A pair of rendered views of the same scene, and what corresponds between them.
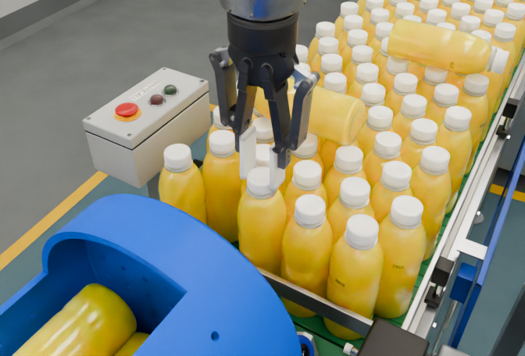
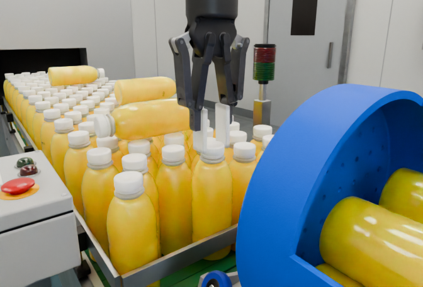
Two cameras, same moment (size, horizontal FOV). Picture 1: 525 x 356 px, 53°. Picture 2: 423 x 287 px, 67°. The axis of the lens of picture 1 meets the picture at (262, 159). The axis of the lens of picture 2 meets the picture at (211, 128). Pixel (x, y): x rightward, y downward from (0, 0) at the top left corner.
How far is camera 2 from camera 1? 0.63 m
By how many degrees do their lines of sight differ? 62
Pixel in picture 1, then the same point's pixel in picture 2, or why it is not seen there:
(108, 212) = (338, 101)
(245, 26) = not seen: outside the picture
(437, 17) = (101, 94)
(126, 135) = (62, 196)
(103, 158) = (15, 263)
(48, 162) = not seen: outside the picture
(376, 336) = not seen: hidden behind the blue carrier
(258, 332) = (415, 127)
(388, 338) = not seen: hidden behind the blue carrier
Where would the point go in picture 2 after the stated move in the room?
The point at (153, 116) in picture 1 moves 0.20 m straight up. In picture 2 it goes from (52, 179) to (28, 21)
